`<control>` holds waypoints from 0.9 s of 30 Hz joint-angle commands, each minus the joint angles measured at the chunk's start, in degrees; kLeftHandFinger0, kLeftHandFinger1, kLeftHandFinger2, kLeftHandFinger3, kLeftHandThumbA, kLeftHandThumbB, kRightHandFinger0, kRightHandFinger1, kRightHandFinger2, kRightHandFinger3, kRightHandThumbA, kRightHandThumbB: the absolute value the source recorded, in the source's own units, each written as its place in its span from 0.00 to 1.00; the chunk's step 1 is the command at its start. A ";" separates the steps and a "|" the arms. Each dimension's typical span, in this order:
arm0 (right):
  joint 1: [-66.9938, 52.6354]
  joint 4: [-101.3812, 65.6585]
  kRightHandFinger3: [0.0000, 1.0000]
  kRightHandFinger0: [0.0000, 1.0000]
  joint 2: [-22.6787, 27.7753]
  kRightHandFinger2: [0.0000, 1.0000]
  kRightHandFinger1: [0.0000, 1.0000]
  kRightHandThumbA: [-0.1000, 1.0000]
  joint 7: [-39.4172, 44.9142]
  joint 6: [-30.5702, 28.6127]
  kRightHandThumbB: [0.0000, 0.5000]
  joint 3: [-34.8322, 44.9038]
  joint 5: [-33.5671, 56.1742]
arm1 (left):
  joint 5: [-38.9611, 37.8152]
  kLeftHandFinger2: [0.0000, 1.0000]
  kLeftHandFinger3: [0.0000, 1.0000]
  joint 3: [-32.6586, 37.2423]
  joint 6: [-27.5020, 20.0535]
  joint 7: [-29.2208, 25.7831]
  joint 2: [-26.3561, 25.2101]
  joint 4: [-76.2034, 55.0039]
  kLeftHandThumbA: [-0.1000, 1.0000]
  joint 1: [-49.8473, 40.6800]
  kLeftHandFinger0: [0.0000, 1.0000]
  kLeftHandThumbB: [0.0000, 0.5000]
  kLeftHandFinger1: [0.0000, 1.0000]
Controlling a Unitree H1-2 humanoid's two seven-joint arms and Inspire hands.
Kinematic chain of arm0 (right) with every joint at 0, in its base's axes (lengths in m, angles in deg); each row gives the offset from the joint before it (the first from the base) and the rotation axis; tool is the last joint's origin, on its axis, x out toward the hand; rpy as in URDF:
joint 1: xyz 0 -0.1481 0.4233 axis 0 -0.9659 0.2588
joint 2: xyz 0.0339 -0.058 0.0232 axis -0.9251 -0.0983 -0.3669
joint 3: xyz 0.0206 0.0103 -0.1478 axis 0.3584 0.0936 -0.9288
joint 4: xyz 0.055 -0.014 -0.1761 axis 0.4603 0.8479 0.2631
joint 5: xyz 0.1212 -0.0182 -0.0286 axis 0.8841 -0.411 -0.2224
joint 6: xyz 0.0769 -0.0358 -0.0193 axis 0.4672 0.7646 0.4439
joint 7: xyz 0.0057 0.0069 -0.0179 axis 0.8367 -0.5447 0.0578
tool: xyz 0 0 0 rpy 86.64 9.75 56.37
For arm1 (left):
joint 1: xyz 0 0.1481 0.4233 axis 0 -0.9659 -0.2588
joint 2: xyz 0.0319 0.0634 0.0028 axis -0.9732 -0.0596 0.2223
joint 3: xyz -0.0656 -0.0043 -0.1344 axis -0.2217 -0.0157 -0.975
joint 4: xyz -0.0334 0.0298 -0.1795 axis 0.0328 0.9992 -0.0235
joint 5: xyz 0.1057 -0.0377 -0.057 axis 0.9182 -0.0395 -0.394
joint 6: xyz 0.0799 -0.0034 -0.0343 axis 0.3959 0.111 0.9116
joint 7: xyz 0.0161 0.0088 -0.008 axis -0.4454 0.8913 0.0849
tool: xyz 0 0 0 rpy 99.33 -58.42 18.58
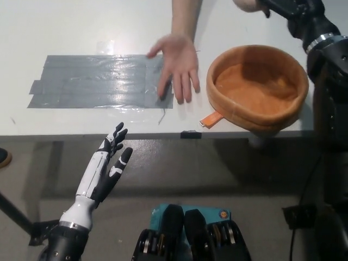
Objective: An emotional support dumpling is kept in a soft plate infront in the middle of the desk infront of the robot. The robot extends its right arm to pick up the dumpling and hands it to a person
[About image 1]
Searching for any black floor tape patch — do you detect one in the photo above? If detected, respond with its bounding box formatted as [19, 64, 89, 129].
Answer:
[28, 219, 60, 246]
[282, 205, 318, 231]

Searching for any small black tape piece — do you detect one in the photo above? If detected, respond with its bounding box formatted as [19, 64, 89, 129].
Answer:
[180, 130, 202, 139]

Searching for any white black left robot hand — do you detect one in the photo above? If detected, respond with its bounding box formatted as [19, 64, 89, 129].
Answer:
[75, 122, 133, 204]

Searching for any black cable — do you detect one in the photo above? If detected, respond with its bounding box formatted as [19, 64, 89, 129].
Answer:
[288, 160, 325, 261]

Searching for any black stand leg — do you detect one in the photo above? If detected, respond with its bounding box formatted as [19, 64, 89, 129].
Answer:
[0, 190, 35, 235]

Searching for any person's bare hand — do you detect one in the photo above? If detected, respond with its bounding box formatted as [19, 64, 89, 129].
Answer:
[146, 32, 201, 104]

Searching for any pale pink plush dumpling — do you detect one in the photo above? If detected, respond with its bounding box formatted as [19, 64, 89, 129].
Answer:
[233, 0, 270, 14]

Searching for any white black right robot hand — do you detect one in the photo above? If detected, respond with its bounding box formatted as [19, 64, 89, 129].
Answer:
[257, 0, 326, 19]

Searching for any grey duct tape patch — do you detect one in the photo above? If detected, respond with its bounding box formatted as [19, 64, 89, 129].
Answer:
[27, 54, 175, 109]

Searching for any dark shoe with tan sole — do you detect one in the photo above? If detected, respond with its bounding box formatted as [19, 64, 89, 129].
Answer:
[0, 147, 13, 170]

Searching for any orange soft plush plate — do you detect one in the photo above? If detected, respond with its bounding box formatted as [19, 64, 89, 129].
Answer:
[199, 45, 310, 134]

